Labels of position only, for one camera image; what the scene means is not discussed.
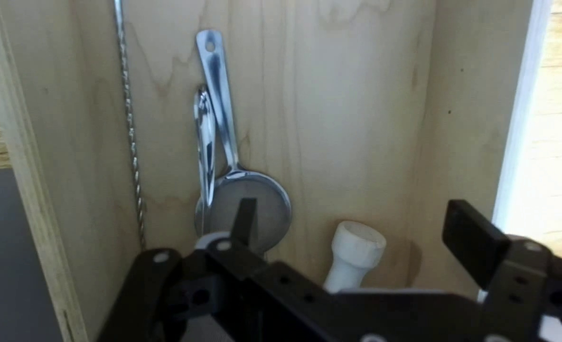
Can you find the slim metal bar tool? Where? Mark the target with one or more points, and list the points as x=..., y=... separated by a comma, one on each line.
x=204, y=139

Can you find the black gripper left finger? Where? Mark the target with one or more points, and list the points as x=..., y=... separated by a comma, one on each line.
x=168, y=285

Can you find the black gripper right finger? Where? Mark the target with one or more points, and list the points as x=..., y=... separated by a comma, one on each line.
x=515, y=272

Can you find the white plastic cup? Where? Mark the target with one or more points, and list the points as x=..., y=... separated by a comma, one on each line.
x=358, y=247

